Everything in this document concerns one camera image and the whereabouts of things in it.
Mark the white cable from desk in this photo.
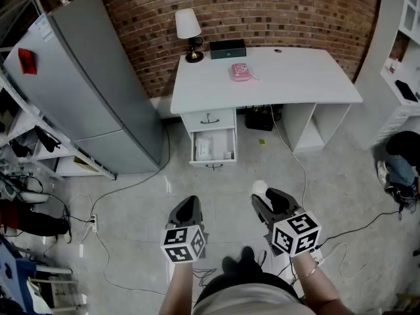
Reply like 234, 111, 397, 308
269, 105, 310, 210

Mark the white wipes packet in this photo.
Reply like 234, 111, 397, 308
194, 136, 215, 162

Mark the gold bracelet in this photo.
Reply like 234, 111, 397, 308
296, 263, 320, 280

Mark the person's left leg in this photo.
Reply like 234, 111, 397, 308
199, 256, 243, 303

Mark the flat white power strip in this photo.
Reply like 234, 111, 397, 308
310, 245, 329, 266

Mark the white desk drawer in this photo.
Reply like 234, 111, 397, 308
188, 127, 238, 172
181, 108, 237, 133

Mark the person's right leg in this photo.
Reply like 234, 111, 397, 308
241, 245, 301, 301

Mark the person's right forearm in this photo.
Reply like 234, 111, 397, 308
290, 251, 356, 315

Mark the long black floor cable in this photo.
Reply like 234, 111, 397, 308
317, 209, 403, 246

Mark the closed white desk drawer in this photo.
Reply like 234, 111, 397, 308
181, 108, 237, 133

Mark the person's leg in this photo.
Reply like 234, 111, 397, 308
199, 256, 243, 303
241, 245, 301, 301

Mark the table lamp with white shade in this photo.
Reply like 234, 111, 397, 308
174, 8, 205, 64

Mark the thin black cable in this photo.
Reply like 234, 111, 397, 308
191, 266, 218, 287

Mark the white cabinet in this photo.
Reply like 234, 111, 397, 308
344, 0, 420, 150

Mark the white coiled cable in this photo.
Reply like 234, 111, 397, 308
72, 192, 96, 243

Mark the white label sticker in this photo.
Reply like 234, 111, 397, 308
34, 14, 55, 43

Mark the grey refrigerator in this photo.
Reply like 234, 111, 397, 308
3, 0, 163, 176

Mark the red paper on refrigerator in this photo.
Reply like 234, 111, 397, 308
18, 47, 38, 75

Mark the small white object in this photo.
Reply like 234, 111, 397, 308
251, 179, 268, 195

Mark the person's beige top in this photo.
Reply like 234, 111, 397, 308
193, 282, 316, 315

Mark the dark green box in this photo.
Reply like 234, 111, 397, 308
209, 39, 247, 60

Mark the metal stool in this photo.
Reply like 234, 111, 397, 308
28, 263, 88, 312

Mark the person's left forearm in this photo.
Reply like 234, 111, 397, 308
158, 260, 195, 315

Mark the black bag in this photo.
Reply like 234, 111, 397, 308
0, 199, 72, 244

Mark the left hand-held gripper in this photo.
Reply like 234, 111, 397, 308
159, 196, 207, 264

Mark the black flat item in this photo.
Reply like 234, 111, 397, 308
394, 79, 419, 103

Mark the white desk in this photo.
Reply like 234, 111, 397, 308
169, 47, 364, 154

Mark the black box under desk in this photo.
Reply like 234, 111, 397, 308
245, 105, 275, 132

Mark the long white floor cable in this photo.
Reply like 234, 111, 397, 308
94, 231, 167, 297

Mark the pink case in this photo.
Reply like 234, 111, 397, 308
230, 62, 261, 83

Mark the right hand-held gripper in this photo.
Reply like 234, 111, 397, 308
251, 188, 322, 258

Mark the black cable at power strip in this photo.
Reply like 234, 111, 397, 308
41, 192, 95, 225

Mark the white round object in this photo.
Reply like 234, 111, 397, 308
18, 188, 50, 203

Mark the grey refrigerator cable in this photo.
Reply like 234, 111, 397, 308
90, 128, 171, 223

